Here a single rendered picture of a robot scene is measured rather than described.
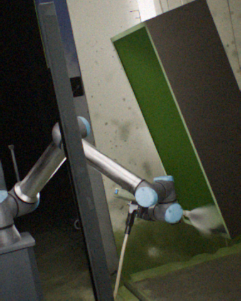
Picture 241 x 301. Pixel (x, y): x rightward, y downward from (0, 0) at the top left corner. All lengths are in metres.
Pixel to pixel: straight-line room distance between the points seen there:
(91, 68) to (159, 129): 0.72
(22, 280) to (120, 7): 1.95
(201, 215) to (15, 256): 1.01
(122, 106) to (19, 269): 1.42
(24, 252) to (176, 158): 1.10
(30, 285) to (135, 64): 1.39
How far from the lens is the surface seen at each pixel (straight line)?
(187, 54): 3.00
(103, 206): 4.02
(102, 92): 3.99
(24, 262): 3.17
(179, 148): 3.61
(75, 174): 1.98
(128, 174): 2.67
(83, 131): 2.97
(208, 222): 3.26
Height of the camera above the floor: 1.30
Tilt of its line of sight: 4 degrees down
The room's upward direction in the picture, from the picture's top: 11 degrees counter-clockwise
